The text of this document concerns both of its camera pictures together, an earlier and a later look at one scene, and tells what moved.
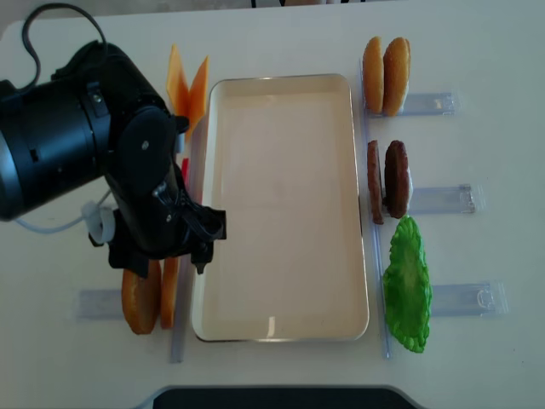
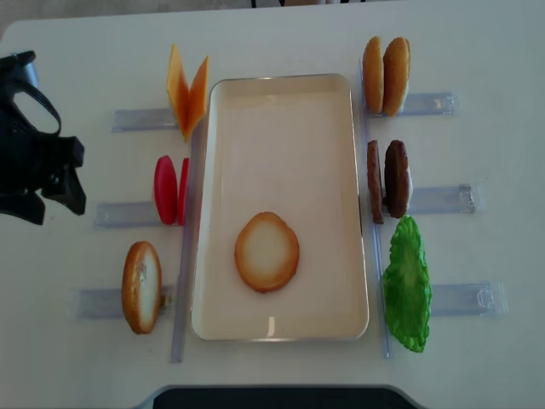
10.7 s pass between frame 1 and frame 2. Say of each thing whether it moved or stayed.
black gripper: moved
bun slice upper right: stayed
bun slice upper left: stayed
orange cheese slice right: stayed
